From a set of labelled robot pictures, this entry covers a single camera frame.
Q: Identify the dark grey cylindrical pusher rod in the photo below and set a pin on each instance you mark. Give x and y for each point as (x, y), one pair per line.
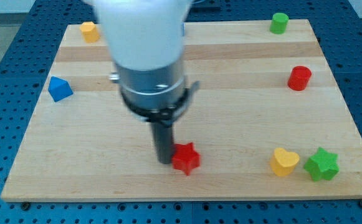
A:
(163, 141)

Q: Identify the silver flange with black clamp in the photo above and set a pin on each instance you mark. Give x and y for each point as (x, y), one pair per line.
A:
(157, 96)

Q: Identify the red star block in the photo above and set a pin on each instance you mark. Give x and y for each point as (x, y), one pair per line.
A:
(185, 158)

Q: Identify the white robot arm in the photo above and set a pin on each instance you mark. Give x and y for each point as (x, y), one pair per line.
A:
(145, 41)

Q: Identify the green star block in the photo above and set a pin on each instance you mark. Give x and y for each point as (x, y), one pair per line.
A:
(322, 165)

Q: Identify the yellow hexagon block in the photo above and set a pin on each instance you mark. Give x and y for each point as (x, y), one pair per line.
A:
(89, 32)

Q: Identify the blue triangular block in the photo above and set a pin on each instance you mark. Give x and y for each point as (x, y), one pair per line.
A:
(59, 89)

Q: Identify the wooden board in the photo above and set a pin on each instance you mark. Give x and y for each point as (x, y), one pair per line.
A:
(89, 148)

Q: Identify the yellow heart block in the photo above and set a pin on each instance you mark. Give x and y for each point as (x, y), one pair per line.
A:
(283, 162)

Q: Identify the green cylinder block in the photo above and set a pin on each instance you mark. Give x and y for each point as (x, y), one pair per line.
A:
(279, 23)

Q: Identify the red cylinder block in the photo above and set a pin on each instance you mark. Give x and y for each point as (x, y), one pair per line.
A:
(299, 78)

